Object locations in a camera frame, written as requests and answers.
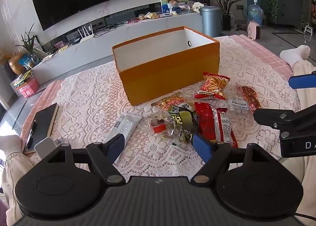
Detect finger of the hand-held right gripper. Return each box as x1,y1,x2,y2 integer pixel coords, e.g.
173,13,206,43
288,71,316,90
253,107,316,140

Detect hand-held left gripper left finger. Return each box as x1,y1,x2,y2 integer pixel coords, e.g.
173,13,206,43
41,133,126,184

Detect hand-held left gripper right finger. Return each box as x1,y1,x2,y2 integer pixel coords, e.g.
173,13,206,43
193,133,279,184

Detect large red snack packet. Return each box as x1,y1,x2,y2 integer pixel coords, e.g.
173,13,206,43
194,101,239,148

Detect clear sausage packet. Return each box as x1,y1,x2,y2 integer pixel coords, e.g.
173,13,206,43
226,85,262,113

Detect green black snack packet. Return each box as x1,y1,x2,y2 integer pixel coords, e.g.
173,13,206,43
167,104,199,147

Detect clear assorted snack packet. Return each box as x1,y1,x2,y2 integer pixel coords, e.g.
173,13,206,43
146,113,176,140

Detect orange cardboard box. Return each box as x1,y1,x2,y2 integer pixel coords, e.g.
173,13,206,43
112,26,221,106

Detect white flat packet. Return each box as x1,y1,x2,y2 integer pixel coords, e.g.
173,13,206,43
102,113,143,162

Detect white metal rack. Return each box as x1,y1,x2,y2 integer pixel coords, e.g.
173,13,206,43
302,22,316,42

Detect orange snack packet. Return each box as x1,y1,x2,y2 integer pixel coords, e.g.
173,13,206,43
151,96,186,111

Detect pink checkered mat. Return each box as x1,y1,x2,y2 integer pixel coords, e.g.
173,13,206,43
20,34,295,152

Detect red stick snack packet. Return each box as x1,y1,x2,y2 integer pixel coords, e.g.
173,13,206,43
194,72,231,100

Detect pink heater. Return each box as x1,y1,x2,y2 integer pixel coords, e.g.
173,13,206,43
247,21,263,41

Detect white charger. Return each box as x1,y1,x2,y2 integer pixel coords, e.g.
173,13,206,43
34,137,62,158

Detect black notebook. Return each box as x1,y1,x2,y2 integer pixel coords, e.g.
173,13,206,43
23,104,60,155

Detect dark cabinet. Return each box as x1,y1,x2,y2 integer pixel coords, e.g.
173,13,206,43
262,0,305,29

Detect water jug with pump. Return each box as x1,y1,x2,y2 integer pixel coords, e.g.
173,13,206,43
247,0,264,25

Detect black pen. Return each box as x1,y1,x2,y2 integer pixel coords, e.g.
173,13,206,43
26,120,37,150

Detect white television cabinet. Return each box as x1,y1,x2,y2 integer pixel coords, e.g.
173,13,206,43
30,10,206,85

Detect person's left leg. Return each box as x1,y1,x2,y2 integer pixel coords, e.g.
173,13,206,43
0,134,51,226

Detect pink box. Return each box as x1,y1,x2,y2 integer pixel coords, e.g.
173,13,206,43
15,77,40,97

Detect potted long-leaf plant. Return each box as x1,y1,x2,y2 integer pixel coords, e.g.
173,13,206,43
203,0,244,31

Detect grey trash can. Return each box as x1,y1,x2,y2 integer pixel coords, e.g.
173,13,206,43
199,6,222,38

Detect white router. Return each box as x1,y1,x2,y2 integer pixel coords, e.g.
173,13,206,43
77,24,96,43

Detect orange vase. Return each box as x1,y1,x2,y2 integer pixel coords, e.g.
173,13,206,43
8,53,28,76

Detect snack bags on cabinet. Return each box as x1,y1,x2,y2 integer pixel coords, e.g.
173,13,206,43
138,12,160,21

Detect plant in glass vase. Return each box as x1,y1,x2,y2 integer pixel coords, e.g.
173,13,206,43
14,23,42,66

